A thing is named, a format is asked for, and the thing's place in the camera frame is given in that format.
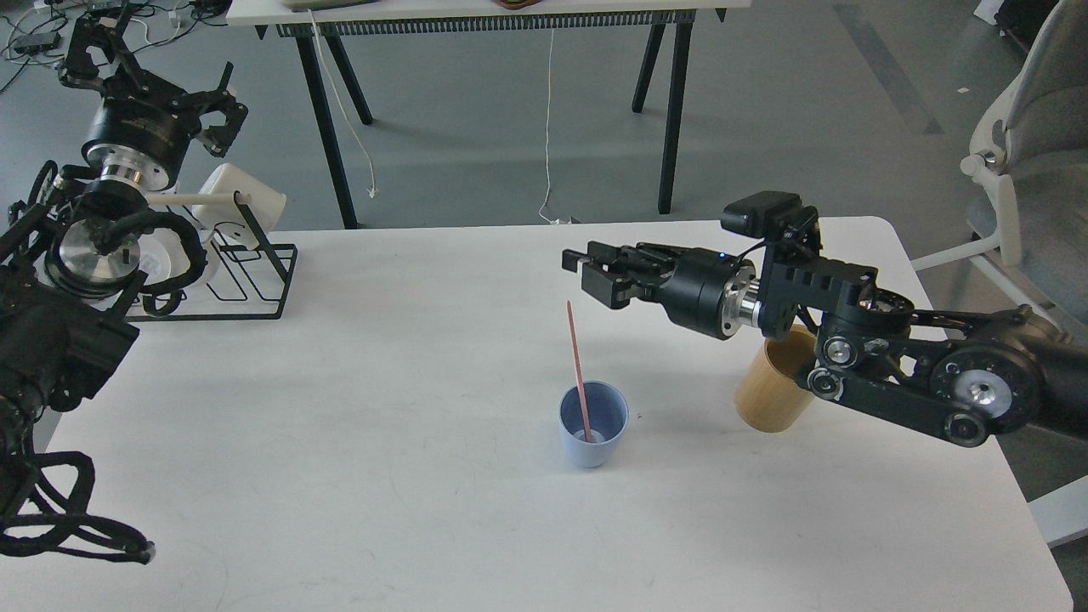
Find pink chopstick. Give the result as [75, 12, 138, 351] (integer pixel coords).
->
[566, 301, 593, 443]

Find white hanging cable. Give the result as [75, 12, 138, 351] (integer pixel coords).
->
[537, 28, 579, 227]

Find blue plastic cup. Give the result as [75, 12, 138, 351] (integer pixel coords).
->
[557, 381, 630, 468]

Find white office chair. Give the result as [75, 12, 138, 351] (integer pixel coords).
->
[913, 1, 1087, 345]

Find white mug on rack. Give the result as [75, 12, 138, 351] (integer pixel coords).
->
[190, 163, 287, 249]

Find bamboo cylinder holder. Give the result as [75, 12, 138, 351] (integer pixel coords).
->
[734, 326, 815, 434]

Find white cable left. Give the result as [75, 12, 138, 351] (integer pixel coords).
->
[306, 10, 378, 200]

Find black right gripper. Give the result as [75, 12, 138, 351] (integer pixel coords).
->
[561, 241, 757, 340]

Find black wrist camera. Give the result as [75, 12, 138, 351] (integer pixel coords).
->
[720, 189, 821, 254]

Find white mug facing camera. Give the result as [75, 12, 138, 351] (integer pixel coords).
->
[139, 229, 221, 284]

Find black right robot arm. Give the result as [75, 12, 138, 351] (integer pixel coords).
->
[561, 238, 1085, 448]

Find floor cables and adapters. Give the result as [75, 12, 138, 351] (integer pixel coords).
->
[0, 0, 230, 94]

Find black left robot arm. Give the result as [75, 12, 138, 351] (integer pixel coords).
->
[1, 3, 248, 564]

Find background white table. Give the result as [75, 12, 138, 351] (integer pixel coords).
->
[225, 1, 750, 230]

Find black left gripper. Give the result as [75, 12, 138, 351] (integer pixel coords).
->
[58, 4, 248, 189]

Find black wire cup rack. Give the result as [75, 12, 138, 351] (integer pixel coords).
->
[126, 195, 298, 322]

